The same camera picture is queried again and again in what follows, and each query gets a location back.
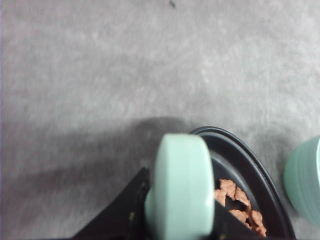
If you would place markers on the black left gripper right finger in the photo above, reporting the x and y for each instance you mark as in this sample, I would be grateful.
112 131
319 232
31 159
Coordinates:
227 227

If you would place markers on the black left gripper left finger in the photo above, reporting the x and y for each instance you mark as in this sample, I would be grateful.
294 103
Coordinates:
123 219

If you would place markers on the brown beef cubes pile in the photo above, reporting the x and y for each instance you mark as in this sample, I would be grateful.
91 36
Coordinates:
236 201

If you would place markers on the black frying pan green handle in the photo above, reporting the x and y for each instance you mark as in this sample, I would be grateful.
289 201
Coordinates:
180 205

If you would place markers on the teal ceramic bowl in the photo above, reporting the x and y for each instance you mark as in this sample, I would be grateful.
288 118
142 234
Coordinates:
301 179

